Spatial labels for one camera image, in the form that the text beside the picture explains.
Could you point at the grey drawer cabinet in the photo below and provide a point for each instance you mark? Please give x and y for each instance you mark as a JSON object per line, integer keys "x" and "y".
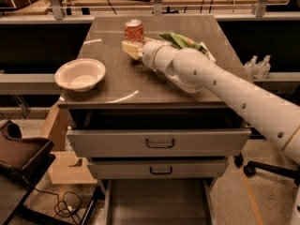
{"x": 134, "y": 97}

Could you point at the black office chair base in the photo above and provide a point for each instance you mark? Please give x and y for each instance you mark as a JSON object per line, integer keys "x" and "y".
{"x": 266, "y": 171}

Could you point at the white bowl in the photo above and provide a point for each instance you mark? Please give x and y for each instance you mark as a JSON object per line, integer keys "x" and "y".
{"x": 80, "y": 75}

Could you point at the top grey drawer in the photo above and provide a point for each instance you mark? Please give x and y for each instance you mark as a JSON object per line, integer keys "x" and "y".
{"x": 158, "y": 143}

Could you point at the clear sanitizer bottle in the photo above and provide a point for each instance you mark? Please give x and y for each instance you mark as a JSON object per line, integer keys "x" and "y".
{"x": 262, "y": 68}
{"x": 250, "y": 66}

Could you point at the grey drawer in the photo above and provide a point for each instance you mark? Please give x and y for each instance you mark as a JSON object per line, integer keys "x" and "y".
{"x": 158, "y": 143}
{"x": 155, "y": 169}
{"x": 158, "y": 202}

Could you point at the green chip bag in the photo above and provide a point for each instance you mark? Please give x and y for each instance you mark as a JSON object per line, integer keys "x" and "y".
{"x": 181, "y": 42}

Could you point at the clear sanitizer bottle left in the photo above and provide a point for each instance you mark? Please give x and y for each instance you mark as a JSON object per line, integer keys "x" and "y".
{"x": 250, "y": 66}

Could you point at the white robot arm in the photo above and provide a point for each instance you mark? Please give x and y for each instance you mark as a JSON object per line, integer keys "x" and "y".
{"x": 276, "y": 118}

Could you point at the clear sanitizer bottle right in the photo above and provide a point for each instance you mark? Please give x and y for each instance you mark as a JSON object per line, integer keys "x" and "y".
{"x": 262, "y": 68}

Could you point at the middle grey drawer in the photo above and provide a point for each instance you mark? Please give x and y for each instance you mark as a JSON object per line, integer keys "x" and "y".
{"x": 155, "y": 169}

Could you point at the dark chair at left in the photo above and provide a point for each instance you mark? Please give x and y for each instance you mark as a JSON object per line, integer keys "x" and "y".
{"x": 23, "y": 162}

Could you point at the wooden box on floor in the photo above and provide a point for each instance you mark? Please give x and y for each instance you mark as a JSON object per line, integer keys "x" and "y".
{"x": 67, "y": 168}

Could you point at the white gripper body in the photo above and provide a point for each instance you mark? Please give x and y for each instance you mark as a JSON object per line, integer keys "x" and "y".
{"x": 149, "y": 53}

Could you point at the red coke can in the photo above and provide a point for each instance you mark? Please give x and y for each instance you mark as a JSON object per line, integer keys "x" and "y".
{"x": 134, "y": 30}

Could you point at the bottom grey drawer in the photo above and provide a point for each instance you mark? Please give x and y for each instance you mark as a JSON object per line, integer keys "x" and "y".
{"x": 158, "y": 202}

